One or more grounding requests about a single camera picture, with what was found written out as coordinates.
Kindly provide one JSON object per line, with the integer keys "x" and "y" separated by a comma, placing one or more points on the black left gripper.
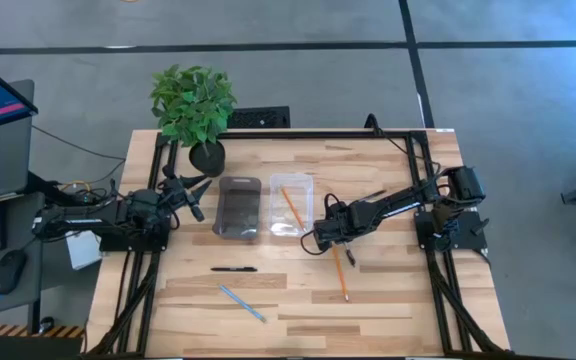
{"x": 175, "y": 192}

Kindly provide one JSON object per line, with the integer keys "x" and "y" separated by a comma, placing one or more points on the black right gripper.
{"x": 330, "y": 230}

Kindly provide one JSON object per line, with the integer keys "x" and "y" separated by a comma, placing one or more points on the orange pencil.
{"x": 293, "y": 209}
{"x": 340, "y": 275}

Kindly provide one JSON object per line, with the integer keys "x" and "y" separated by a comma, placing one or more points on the grey translucent plastic bin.
{"x": 238, "y": 210}

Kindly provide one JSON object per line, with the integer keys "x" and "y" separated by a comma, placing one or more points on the clear plastic bin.
{"x": 280, "y": 200}

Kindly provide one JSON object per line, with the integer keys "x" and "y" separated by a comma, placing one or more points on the matte black pen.
{"x": 233, "y": 269}

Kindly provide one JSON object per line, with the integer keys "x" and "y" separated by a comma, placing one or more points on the light blue pencil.
{"x": 242, "y": 303}

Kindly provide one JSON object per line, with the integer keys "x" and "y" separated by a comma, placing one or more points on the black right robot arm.
{"x": 398, "y": 202}

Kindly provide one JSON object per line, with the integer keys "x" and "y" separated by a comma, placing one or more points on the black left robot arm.
{"x": 93, "y": 225}

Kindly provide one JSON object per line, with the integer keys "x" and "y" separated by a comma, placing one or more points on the green potted plant black pot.
{"x": 193, "y": 105}

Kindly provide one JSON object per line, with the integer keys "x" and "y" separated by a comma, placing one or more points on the white cardboard box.
{"x": 83, "y": 252}

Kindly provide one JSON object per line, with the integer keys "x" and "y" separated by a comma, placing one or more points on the grey monitor light blue screen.
{"x": 15, "y": 150}

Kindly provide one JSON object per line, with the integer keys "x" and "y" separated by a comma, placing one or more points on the black caster wheel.
{"x": 46, "y": 325}

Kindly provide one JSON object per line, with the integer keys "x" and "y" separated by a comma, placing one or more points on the black computer mouse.
{"x": 9, "y": 272}

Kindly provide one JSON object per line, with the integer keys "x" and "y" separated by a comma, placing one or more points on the hazard striped dark cart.
{"x": 18, "y": 345}

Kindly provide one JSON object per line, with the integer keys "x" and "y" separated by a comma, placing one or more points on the black aluminium table frame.
{"x": 318, "y": 135}

